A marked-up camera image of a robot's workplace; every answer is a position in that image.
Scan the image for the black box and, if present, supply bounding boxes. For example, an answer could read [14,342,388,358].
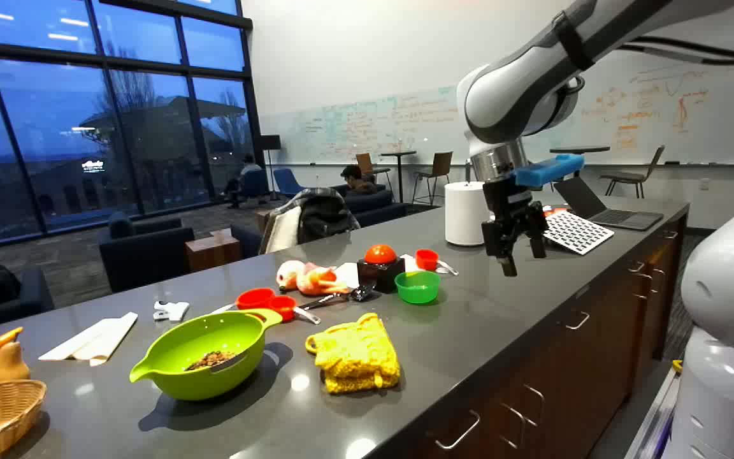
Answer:
[356,255,407,295]

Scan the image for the orange white plush toy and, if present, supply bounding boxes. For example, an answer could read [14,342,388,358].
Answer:
[273,258,343,298]

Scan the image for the white paper towel roll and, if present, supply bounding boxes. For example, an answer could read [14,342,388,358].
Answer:
[444,179,495,250]

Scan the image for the large green mixing bowl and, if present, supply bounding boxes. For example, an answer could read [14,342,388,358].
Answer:
[128,307,285,403]

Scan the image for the white keyboard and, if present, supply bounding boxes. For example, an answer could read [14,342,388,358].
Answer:
[542,207,616,258]

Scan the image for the dark grey laptop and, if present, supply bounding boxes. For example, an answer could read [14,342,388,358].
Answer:
[553,173,664,233]

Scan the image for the blue chair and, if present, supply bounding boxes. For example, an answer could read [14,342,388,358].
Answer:
[273,164,305,199]

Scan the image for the blue wrist camera box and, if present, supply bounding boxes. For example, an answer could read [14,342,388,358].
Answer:
[511,152,585,190]

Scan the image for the tall bar table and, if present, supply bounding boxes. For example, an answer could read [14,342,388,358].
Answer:
[380,148,417,204]

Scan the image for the dark wood counter cabinet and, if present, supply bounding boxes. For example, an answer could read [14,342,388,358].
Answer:
[383,200,692,459]

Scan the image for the black utensil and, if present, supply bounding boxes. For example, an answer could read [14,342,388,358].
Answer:
[301,286,383,310]

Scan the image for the orange ball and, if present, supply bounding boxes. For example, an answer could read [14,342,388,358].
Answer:
[361,241,399,268]

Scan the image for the small green bowl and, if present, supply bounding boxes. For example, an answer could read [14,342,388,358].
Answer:
[393,270,444,307]

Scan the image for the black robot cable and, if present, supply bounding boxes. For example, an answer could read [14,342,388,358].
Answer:
[620,27,734,65]

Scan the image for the dark armchair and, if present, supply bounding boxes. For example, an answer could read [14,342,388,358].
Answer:
[96,213,198,295]

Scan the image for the wooden chair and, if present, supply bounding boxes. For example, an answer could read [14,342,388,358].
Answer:
[415,150,455,207]
[602,145,667,200]

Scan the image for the white folded paper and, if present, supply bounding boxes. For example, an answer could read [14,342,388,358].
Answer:
[35,307,141,370]

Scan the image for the brown wooden figure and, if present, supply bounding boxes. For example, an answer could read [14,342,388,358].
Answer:
[0,338,32,388]

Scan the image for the large window wall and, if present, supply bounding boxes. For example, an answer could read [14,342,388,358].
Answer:
[0,0,263,251]

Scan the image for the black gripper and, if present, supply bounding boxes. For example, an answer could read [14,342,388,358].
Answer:
[480,173,550,277]

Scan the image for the yellow knitted cloth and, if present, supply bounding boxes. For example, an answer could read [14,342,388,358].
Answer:
[302,310,404,397]

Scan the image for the brown food pieces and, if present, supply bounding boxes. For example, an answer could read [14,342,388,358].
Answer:
[186,348,235,372]

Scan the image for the wooden side table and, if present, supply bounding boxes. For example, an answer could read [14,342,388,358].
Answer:
[183,227,245,273]

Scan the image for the small red measuring cup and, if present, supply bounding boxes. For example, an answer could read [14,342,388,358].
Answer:
[413,246,460,277]

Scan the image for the dark round table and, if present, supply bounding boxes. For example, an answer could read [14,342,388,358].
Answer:
[547,142,611,158]

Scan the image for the seated person by window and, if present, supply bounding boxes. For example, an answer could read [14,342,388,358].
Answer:
[225,152,269,208]

